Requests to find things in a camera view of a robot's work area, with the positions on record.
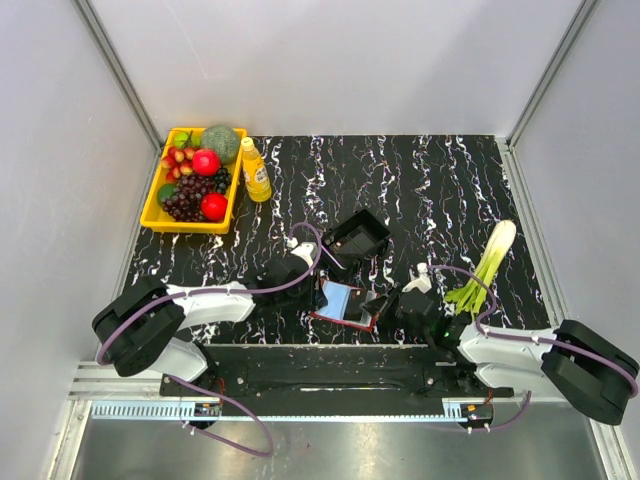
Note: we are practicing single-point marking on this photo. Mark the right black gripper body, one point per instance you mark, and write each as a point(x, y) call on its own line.
point(426, 335)

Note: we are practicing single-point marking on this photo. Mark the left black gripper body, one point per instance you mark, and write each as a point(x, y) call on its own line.
point(299, 298)

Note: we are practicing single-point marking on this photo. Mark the red leather card holder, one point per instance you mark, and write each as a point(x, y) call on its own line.
point(345, 306)

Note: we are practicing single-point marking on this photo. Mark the black card dispenser box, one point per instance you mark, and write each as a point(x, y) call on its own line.
point(360, 237)

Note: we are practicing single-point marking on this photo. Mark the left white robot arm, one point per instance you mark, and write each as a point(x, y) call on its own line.
point(138, 329)

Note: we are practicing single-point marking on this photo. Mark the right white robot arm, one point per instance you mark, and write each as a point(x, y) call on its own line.
point(571, 361)

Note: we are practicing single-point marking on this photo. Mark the yellow juice bottle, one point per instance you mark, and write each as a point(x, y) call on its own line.
point(255, 173)

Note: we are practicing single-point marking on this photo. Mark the red apple lower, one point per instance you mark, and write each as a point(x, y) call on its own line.
point(213, 207)

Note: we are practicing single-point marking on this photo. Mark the red apple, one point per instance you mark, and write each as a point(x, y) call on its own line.
point(213, 207)
point(206, 162)

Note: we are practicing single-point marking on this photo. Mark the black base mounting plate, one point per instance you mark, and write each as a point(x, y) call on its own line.
point(219, 353)

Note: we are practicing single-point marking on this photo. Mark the dark purple grape bunch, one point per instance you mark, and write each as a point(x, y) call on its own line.
point(184, 205)

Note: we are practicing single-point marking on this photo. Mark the red apple upper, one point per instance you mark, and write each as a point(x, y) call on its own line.
point(206, 162)

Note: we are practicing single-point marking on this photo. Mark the green broccoli head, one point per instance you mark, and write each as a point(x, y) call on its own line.
point(223, 140)

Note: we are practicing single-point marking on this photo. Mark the yellow plastic tray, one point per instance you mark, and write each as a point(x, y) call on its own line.
point(155, 218)

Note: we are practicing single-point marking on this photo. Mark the green lime fruit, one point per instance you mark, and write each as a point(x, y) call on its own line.
point(165, 192)

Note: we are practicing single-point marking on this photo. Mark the small red fruits cluster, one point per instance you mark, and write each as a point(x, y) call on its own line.
point(177, 163)

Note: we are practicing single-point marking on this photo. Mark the green pear fruit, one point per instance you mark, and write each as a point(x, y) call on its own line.
point(186, 139)

